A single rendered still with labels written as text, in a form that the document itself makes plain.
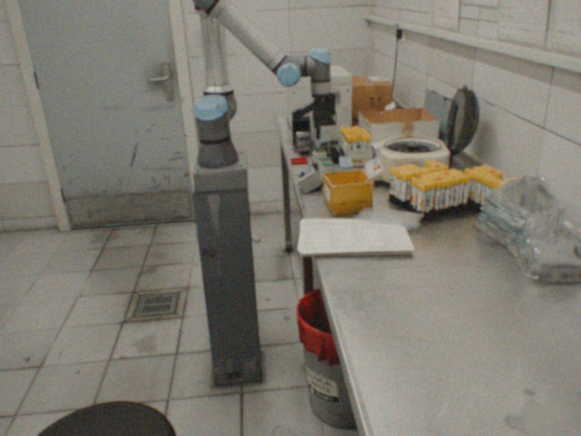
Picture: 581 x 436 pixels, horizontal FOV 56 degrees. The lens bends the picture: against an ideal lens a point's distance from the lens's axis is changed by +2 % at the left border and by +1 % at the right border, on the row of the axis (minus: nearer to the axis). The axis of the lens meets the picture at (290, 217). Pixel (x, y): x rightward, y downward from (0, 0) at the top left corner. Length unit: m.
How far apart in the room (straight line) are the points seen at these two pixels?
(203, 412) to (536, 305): 1.42
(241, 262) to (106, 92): 2.01
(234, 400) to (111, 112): 2.19
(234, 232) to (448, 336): 1.07
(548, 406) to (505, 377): 0.09
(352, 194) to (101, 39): 2.42
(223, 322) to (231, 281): 0.19
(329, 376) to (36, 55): 2.74
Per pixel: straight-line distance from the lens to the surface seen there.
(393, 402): 1.00
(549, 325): 1.26
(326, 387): 2.06
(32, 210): 4.24
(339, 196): 1.67
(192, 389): 2.42
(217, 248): 2.05
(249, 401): 2.32
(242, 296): 2.15
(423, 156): 1.90
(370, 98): 2.86
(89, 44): 3.76
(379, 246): 1.46
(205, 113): 1.93
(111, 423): 1.37
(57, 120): 3.91
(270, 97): 3.76
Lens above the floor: 1.54
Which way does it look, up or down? 23 degrees down
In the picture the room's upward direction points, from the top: 3 degrees counter-clockwise
